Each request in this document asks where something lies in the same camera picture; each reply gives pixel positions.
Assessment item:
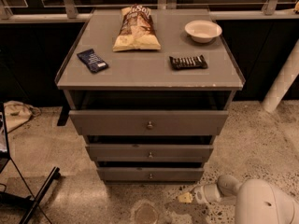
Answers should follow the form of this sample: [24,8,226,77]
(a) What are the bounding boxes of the grey drawer cabinet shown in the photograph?
[56,9,245,170]

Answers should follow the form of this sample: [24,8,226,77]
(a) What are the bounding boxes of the beige cloth bag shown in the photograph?
[4,101,41,133]

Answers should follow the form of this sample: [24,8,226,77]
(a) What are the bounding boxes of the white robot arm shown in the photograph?
[178,102,299,224]

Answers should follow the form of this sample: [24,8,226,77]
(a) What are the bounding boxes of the dark blue snack packet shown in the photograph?
[77,49,108,73]

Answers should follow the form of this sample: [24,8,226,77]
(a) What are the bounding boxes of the grey metal railing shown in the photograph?
[0,0,299,24]

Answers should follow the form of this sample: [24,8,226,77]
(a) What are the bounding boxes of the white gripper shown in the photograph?
[178,184,221,204]

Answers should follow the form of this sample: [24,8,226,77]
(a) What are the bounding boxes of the white bowl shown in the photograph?
[185,21,222,43]

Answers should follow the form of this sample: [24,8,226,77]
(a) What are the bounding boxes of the grey drawer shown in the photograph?
[97,167,204,182]
[86,144,213,162]
[69,110,228,136]

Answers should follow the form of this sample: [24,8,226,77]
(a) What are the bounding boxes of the black candy bar wrapper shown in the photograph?
[169,55,208,70]

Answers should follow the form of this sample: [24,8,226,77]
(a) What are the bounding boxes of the yellow brown chip bag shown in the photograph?
[112,5,161,52]

